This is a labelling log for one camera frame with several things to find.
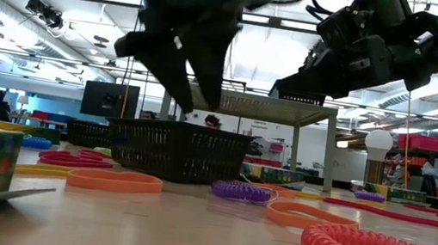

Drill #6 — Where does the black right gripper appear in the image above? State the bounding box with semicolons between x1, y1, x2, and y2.
268;21;436;122

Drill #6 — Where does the yellow hanging cord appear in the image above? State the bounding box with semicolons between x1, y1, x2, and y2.
392;89;423;190

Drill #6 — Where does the yellow rubber band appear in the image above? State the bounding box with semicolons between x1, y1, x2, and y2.
14;158;75;182
293;189;387;211

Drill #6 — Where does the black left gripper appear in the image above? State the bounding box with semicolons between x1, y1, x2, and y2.
105;0;245;120

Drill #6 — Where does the blue spiral coil bracelet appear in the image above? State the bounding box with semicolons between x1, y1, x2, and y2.
21;134;53;152

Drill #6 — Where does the white bulb table lamp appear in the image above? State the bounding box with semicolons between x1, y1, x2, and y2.
357;126;396;187

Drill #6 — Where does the small white desk lamp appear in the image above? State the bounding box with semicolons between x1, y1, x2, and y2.
15;94;31;112

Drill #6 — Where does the purple spiral coil bracelet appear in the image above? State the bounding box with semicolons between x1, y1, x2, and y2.
208;177;280;208
352;189;387;205

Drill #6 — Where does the green perforated metal shelf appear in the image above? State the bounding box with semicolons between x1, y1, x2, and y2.
151;79;345;193

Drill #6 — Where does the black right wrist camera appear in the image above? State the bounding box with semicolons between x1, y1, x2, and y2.
313;0;379;55

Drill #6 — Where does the long red rubber band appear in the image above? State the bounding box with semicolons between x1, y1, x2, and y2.
320;195;438;231

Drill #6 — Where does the red plastic storage bin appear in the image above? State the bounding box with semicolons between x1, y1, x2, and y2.
396;132;438;155

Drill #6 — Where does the black monitor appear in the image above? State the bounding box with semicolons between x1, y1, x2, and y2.
79;78;142;123

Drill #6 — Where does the orange rubber band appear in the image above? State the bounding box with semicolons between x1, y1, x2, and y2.
65;162;165;201
250;181;301;197
263;198;362;238

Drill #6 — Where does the black ceiling camera cluster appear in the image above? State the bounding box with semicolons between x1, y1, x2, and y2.
22;0;67;30

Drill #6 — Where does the black slotted plastic basket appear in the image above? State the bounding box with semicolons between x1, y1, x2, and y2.
101;111;254;194
281;89;328;108
64;118;115;151

